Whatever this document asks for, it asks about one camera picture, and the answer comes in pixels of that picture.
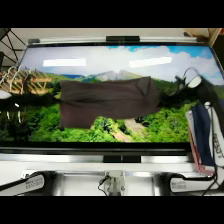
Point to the navy garment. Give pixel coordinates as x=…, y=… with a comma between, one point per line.
x=202, y=133

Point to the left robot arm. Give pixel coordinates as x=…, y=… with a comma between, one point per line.
x=23, y=184

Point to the brown garment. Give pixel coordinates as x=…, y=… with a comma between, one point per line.
x=110, y=100

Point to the pink garment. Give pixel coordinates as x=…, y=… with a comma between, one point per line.
x=198, y=160

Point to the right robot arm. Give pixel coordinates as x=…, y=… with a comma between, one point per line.
x=213, y=96

